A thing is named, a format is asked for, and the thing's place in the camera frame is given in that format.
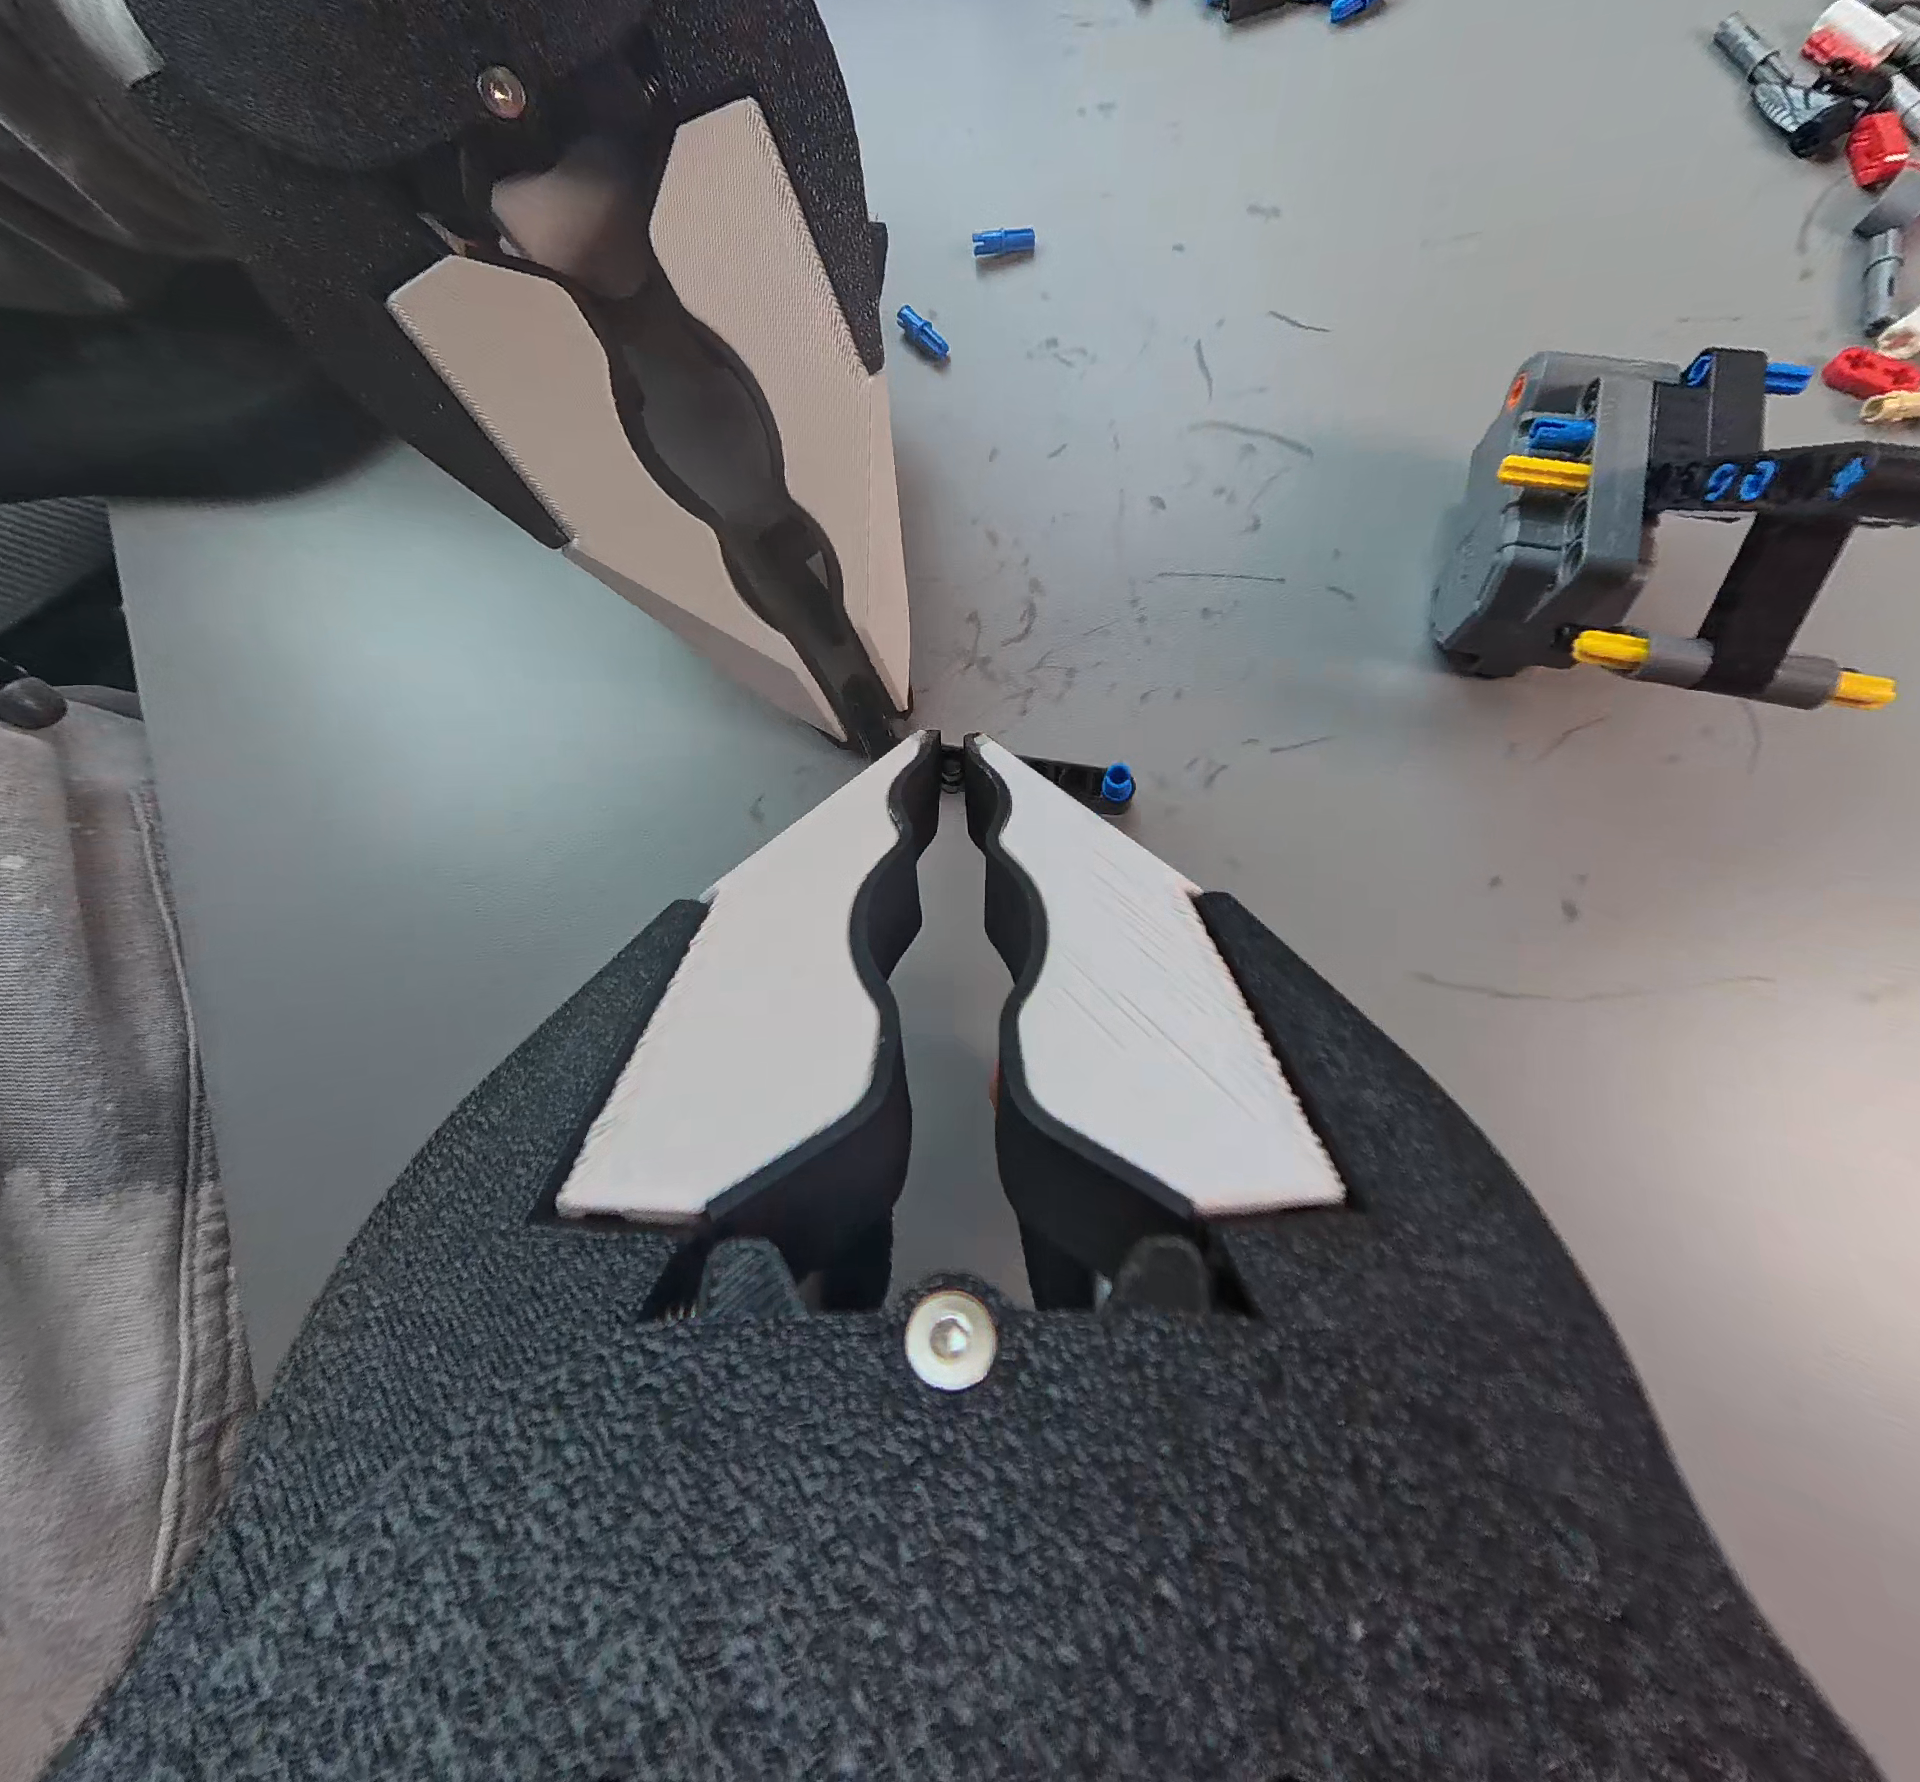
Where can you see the black mesh chair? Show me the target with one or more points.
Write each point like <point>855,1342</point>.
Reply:
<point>53,583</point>

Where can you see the pile of mixed brick pieces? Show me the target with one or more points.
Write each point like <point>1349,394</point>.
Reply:
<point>1852,89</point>

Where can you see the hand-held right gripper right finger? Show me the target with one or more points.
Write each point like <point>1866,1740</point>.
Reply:
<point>1155,1047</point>

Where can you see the grey black brick assembly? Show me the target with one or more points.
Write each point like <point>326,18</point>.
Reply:
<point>1530,552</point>

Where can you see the person's grey hoodie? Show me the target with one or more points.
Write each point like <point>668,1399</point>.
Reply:
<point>89,1139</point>

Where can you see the grey desk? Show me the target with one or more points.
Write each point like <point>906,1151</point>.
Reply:
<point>1276,1064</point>

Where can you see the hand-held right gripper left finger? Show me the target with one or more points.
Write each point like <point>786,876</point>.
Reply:
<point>734,1047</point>

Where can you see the black armrest pad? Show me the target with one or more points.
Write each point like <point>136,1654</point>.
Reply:
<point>165,402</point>

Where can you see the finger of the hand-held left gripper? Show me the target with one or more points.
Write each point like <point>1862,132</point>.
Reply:
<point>786,267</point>
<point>539,416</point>

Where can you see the blue pin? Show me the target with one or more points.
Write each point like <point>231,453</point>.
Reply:
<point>921,334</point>
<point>1002,245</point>
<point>1116,787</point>

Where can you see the black brick beam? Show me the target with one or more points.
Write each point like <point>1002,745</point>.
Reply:
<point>1066,774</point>

